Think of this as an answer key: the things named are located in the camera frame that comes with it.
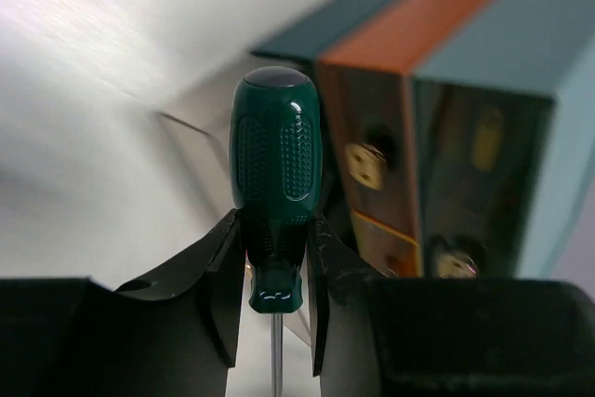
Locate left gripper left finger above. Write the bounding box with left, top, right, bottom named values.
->
left=1, top=212, right=242, bottom=396

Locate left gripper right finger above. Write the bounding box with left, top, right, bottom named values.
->
left=306, top=218, right=594, bottom=396

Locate large green-handled screwdriver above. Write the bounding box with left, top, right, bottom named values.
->
left=229, top=66, right=323, bottom=396

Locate right middle amber drawer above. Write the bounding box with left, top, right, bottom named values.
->
left=350, top=210, right=423, bottom=278

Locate teal drawer cabinet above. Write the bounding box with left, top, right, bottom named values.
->
left=251, top=0, right=594, bottom=278

